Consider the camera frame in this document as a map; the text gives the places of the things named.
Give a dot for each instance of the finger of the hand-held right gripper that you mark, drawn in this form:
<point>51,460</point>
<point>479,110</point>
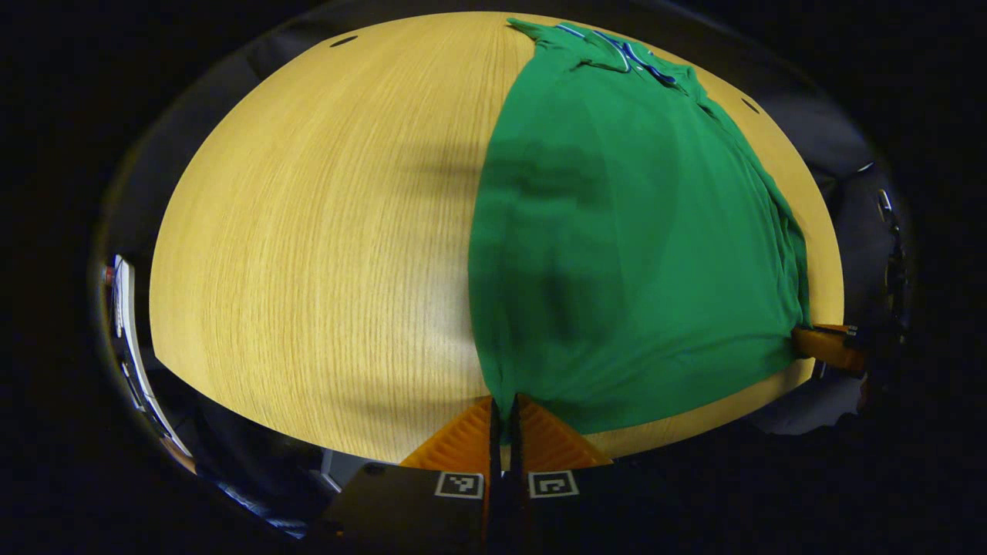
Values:
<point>833,347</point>

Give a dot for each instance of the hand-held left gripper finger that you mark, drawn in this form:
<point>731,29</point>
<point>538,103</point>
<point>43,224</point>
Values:
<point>496,451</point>
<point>514,451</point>

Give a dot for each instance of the green T-shirt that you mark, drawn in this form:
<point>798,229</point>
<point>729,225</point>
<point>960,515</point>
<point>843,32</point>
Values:
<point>632,254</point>

